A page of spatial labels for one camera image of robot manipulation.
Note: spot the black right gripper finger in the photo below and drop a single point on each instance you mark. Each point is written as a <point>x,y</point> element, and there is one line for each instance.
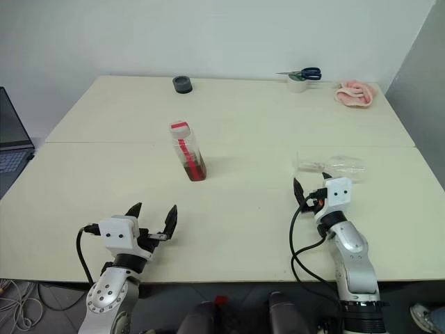
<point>327,177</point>
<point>299,191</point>

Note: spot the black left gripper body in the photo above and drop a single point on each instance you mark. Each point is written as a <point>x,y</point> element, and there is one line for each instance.
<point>149,245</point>

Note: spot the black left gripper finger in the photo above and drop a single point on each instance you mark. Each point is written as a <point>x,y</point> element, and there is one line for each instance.
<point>135,209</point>
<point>171,221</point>

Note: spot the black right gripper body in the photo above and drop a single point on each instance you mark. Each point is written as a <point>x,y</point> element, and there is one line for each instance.
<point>313,203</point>

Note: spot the clear plastic bottle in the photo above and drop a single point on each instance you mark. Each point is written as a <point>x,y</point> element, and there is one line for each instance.
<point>344,168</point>

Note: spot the red-filled plastic bottle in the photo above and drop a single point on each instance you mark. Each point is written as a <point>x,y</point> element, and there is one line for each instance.
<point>190,156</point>

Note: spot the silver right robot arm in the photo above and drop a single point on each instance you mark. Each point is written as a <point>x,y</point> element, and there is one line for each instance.
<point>354,257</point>

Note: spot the pink crumpled cloth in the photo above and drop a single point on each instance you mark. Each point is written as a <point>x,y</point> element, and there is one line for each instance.
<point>356,94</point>

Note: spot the dark rounded shape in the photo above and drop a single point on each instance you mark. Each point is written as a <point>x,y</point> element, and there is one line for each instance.
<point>200,320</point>
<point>286,313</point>

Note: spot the white tape roll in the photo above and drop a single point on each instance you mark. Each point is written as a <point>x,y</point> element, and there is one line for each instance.
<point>296,85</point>

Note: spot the black round tape roll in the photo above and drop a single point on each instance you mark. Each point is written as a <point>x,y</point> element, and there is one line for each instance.
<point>182,86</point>

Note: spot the grey open laptop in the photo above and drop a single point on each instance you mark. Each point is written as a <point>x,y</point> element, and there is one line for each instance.
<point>12,139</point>

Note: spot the grey sneaker shoe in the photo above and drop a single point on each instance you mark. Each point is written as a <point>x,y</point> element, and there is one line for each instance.
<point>422,318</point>

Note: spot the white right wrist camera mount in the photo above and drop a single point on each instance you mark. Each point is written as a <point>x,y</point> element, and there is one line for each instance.
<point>339,195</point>

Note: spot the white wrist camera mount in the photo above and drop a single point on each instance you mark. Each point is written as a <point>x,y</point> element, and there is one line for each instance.
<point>118,231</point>
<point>339,195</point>

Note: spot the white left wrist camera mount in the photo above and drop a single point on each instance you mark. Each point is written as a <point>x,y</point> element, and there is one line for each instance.
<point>118,231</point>

